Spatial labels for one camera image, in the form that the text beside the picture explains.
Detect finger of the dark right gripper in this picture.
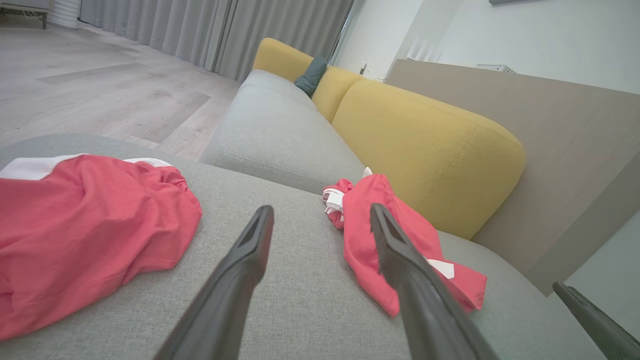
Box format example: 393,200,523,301
552,281,640,360

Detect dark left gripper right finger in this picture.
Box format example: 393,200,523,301
370,203,499,360

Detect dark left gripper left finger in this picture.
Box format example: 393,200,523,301
154,205,275,360

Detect red and white basketball jersey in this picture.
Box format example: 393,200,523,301
322,167,488,319

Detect red and white basketball shorts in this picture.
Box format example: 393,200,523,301
0,153,203,342

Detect large grey sofa seat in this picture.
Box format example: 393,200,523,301
0,132,609,360

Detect large yellow sofa back cushion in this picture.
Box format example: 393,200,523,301
331,80,526,241

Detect beige panel behind sofa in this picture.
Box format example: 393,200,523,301
385,59,640,297

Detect grey sofa seat cushion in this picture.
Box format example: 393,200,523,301
200,69,369,197

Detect dark teal throw pillow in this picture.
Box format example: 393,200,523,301
294,55,329,98

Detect grey pleated curtain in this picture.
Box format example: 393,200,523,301
79,0,357,83

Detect white ribbed floor vase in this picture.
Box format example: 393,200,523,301
47,0,82,30

